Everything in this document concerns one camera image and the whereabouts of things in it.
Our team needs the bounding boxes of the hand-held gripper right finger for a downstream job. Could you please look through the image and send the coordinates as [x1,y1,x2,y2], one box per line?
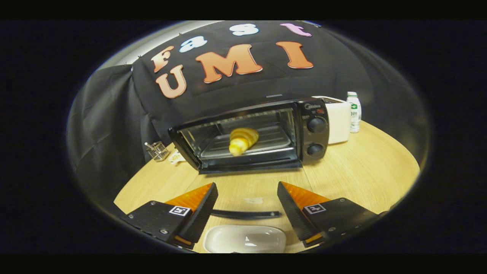
[277,181,388,247]

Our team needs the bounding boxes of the yellow croissant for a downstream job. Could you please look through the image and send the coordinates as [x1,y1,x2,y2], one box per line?
[229,127,259,156]

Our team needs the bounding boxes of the white square plate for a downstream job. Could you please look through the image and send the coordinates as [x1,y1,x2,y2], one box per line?
[203,225,286,253]

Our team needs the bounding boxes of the black backdrop cloth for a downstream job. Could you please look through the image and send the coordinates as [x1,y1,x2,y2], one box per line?
[67,21,430,213]

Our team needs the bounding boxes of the white pop-up toaster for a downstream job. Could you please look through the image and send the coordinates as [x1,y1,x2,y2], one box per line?
[312,96,351,145]

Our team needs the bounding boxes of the clear wire-pattern cup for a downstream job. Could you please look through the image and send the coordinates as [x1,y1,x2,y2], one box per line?
[145,141,170,162]

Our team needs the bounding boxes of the white bottle green label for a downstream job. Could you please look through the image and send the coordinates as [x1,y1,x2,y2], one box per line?
[347,91,362,133]

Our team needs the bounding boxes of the black toaster oven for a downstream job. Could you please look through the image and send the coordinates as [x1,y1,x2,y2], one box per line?
[169,97,330,220]

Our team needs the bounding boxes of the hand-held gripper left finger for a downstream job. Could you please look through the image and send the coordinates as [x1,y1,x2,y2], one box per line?
[121,182,219,250]

